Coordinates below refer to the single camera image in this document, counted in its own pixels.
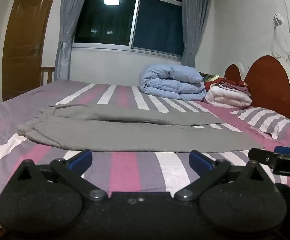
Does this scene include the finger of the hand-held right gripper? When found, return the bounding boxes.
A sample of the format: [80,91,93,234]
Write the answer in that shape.
[248,148,277,168]
[274,146,290,156]

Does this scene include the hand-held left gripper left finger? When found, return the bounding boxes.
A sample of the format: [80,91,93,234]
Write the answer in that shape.
[11,149,108,202]

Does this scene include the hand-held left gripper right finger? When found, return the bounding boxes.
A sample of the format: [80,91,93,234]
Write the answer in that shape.
[174,150,273,202]

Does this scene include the grey pants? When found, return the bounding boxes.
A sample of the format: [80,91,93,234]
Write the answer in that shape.
[17,104,265,153]

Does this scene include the striped pillow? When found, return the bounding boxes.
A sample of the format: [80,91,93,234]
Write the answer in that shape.
[235,106,290,140]

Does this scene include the striped bed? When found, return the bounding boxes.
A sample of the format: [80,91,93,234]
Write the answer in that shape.
[0,80,290,230]

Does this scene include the folded white quilt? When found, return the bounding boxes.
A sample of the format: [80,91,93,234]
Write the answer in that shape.
[204,84,253,109]

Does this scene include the red-brown wooden headboard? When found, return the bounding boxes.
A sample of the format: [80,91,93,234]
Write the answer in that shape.
[224,55,290,124]

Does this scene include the folded pink sheets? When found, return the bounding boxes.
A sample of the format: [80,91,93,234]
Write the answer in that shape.
[221,79,251,96]

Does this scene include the red cloth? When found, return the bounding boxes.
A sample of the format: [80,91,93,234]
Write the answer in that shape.
[202,76,245,91]

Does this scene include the folded blue duvet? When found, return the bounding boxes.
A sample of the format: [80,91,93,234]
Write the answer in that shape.
[139,64,208,102]

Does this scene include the wooden chair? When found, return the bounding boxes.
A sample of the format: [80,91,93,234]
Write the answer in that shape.
[41,67,56,85]

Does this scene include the wooden door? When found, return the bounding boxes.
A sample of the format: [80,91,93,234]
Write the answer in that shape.
[2,0,61,100]

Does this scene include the grey curtain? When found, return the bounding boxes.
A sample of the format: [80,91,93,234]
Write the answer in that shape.
[55,0,93,82]
[181,0,214,68]

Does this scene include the window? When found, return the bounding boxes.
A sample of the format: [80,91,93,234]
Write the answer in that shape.
[71,0,185,60]

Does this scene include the white wall socket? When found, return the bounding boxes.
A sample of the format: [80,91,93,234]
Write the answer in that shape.
[273,14,286,27]

